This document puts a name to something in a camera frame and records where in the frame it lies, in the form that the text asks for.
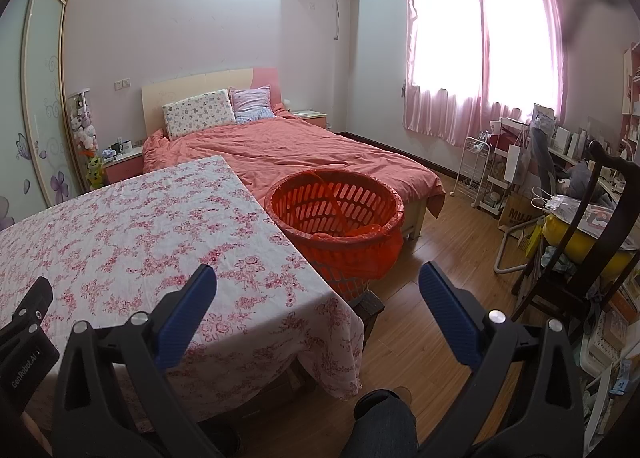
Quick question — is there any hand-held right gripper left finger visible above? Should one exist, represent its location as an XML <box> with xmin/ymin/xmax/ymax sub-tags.
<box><xmin>50</xmin><ymin>263</ymin><xmax>218</xmax><ymax>458</ymax></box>

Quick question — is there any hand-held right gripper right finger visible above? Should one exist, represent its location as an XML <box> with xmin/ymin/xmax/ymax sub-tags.
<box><xmin>419</xmin><ymin>261</ymin><xmax>586</xmax><ymax>458</ymax></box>

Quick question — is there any orange plastic basket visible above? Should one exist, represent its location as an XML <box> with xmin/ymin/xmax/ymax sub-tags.
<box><xmin>263</xmin><ymin>168</ymin><xmax>405</xmax><ymax>301</ymax></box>

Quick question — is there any floral pink tablecloth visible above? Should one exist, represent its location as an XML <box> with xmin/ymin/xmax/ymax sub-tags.
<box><xmin>0</xmin><ymin>155</ymin><xmax>365</xmax><ymax>426</ymax></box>

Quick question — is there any brown paper bag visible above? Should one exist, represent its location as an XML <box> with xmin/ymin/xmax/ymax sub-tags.
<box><xmin>498</xmin><ymin>191</ymin><xmax>546</xmax><ymax>234</ymax></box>

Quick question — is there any person's leg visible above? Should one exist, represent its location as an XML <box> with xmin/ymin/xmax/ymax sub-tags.
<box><xmin>352</xmin><ymin>389</ymin><xmax>418</xmax><ymax>458</ymax></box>

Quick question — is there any yellow cushion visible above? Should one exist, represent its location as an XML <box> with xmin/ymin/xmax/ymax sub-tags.
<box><xmin>544</xmin><ymin>214</ymin><xmax>640</xmax><ymax>259</ymax></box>

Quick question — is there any pink nightstand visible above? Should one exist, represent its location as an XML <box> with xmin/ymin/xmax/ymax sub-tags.
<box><xmin>101</xmin><ymin>145</ymin><xmax>146</xmax><ymax>185</ymax></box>
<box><xmin>291</xmin><ymin>110</ymin><xmax>328</xmax><ymax>131</ymax></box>

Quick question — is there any white plastic crate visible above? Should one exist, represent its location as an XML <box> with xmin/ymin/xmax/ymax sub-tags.
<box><xmin>585</xmin><ymin>305</ymin><xmax>640</xmax><ymax>369</ymax></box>

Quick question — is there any white paper bag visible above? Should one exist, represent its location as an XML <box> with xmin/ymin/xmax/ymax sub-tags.
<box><xmin>504</xmin><ymin>141</ymin><xmax>531</xmax><ymax>184</ymax></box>

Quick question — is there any green yellow plush toy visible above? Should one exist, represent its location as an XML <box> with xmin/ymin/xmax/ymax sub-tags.
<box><xmin>86</xmin><ymin>155</ymin><xmax>106</xmax><ymax>190</ymax></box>

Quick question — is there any clear plastic bag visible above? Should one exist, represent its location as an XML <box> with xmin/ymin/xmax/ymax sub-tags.
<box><xmin>545</xmin><ymin>193</ymin><xmax>626</xmax><ymax>236</ymax></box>

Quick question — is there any dark wooden chair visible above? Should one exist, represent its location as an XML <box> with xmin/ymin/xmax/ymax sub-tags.
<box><xmin>512</xmin><ymin>139</ymin><xmax>640</xmax><ymax>334</ymax></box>

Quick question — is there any grey cloth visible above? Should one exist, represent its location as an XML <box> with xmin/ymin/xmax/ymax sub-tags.
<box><xmin>565</xmin><ymin>158</ymin><xmax>621</xmax><ymax>204</ymax></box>

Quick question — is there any white desk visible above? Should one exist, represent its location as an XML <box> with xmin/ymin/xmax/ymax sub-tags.
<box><xmin>550</xmin><ymin>145</ymin><xmax>631</xmax><ymax>191</ymax></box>

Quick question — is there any pink sheer curtain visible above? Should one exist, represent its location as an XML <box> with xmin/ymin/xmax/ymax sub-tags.
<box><xmin>402</xmin><ymin>0</ymin><xmax>566</xmax><ymax>148</ymax></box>

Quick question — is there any floral white pillow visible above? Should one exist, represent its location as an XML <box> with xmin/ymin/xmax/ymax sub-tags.
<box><xmin>161</xmin><ymin>91</ymin><xmax>237</xmax><ymax>141</ymax></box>

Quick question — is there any pink duvet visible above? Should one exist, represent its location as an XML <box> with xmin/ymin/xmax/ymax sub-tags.
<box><xmin>142</xmin><ymin>114</ymin><xmax>446</xmax><ymax>219</ymax></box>

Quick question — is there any clear tube of plush toys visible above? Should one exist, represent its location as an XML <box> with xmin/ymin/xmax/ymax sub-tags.
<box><xmin>66</xmin><ymin>91</ymin><xmax>101</xmax><ymax>159</ymax></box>

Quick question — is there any striped pink pillow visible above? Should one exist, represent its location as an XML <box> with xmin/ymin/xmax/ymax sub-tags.
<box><xmin>229</xmin><ymin>85</ymin><xmax>277</xmax><ymax>125</ymax></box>

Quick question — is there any beige wooden bed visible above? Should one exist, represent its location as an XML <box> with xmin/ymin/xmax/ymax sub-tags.
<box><xmin>141</xmin><ymin>67</ymin><xmax>446</xmax><ymax>241</ymax></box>

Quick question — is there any flower-printed sliding wardrobe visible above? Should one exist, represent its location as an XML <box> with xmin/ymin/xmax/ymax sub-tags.
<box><xmin>0</xmin><ymin>0</ymin><xmax>83</xmax><ymax>234</ymax></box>

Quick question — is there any white bookshelf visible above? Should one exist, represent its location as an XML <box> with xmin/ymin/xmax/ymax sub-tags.
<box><xmin>621</xmin><ymin>41</ymin><xmax>640</xmax><ymax>154</ymax></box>

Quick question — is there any white wire cart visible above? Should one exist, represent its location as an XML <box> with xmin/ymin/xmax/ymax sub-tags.
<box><xmin>454</xmin><ymin>135</ymin><xmax>493</xmax><ymax>206</ymax></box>

